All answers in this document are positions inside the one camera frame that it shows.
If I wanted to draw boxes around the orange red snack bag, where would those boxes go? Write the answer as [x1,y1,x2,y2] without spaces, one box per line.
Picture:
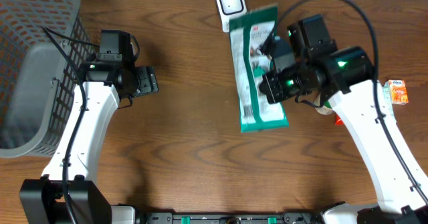
[334,115,344,126]

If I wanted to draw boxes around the green white gloves package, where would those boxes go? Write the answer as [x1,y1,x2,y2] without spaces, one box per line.
[229,5,289,132]

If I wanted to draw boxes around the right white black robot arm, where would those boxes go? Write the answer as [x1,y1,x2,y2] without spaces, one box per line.
[259,47,427,223]

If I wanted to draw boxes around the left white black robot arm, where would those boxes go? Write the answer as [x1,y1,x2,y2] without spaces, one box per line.
[19,62,158,223]

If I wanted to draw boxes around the green lid glass jar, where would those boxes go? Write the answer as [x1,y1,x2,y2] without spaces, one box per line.
[314,94,333,115]

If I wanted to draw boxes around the white barcode scanner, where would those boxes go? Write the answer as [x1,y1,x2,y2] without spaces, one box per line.
[216,0,247,33]

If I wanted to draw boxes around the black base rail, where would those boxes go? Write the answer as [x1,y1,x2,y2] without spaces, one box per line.
[135,212,324,224]

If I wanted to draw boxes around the grey plastic mesh basket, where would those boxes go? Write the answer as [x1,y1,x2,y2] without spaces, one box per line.
[1,0,94,158]

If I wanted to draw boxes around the mint green wipes pack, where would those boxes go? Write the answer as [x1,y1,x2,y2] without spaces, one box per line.
[382,83,396,122]

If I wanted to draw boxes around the small orange tissue box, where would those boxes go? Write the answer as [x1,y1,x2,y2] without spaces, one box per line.
[385,80,409,105]

